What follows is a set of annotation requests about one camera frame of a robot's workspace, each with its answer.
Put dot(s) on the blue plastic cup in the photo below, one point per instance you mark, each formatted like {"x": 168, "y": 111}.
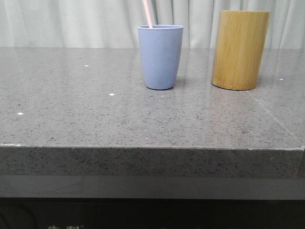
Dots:
{"x": 160, "y": 51}

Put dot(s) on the pink chopstick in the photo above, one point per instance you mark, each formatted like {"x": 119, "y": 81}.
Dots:
{"x": 147, "y": 13}

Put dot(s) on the bamboo cylinder holder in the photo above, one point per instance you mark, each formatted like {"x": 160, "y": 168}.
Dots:
{"x": 239, "y": 48}

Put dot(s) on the white curtain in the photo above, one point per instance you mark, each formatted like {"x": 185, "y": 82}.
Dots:
{"x": 114, "y": 23}

